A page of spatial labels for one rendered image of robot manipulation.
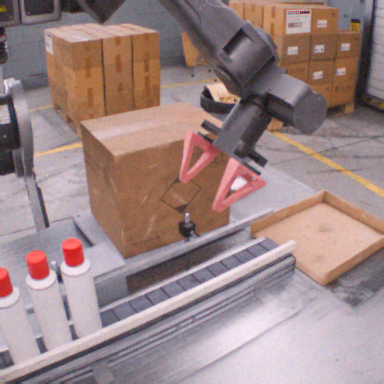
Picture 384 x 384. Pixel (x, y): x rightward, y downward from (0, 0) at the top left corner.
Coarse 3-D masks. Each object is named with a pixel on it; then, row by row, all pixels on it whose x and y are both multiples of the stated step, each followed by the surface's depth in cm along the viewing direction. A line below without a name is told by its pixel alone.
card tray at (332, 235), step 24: (288, 216) 121; (312, 216) 122; (336, 216) 121; (360, 216) 119; (288, 240) 112; (312, 240) 111; (336, 240) 111; (360, 240) 111; (312, 264) 103; (336, 264) 102
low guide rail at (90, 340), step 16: (272, 256) 94; (240, 272) 89; (208, 288) 85; (160, 304) 80; (176, 304) 81; (128, 320) 76; (144, 320) 78; (96, 336) 72; (112, 336) 75; (48, 352) 69; (64, 352) 69; (16, 368) 65; (32, 368) 67
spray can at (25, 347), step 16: (0, 272) 61; (0, 288) 60; (16, 288) 64; (0, 304) 61; (16, 304) 62; (0, 320) 62; (16, 320) 63; (16, 336) 64; (32, 336) 67; (16, 352) 66; (32, 352) 67
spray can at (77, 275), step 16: (64, 240) 69; (64, 256) 68; (80, 256) 68; (64, 272) 68; (80, 272) 68; (80, 288) 69; (80, 304) 71; (96, 304) 74; (80, 320) 73; (96, 320) 75; (80, 336) 75
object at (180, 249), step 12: (252, 216) 98; (264, 216) 99; (228, 228) 94; (240, 228) 96; (192, 240) 90; (204, 240) 91; (168, 252) 86; (180, 252) 88; (132, 264) 83; (144, 264) 83; (108, 276) 80; (120, 276) 81; (96, 288) 79
